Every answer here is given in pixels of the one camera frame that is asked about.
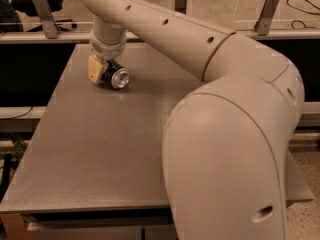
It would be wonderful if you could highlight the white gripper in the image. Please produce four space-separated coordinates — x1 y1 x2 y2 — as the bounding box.
88 32 127 84

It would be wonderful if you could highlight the blue pepsi can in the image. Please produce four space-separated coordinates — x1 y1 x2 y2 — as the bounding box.
102 60 130 90

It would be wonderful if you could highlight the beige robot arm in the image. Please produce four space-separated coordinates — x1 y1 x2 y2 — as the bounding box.
83 0 304 240

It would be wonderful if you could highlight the person in brown shirt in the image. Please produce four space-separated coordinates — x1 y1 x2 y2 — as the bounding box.
0 0 23 32

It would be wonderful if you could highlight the left metal bracket post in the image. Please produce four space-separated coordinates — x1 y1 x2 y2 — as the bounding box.
32 0 60 39

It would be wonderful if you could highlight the metal bracket post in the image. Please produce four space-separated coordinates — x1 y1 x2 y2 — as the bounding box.
175 0 187 14
32 0 60 39
254 0 280 36

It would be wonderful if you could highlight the middle metal bracket post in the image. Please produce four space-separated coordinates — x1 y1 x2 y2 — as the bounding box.
175 0 187 14

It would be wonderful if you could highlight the aluminium barrier rail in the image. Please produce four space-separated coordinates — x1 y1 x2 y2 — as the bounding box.
0 28 320 44

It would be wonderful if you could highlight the right metal bracket post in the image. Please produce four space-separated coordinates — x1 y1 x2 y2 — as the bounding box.
254 0 280 36

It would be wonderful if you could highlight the black floor cable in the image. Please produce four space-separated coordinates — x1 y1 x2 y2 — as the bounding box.
284 0 320 30

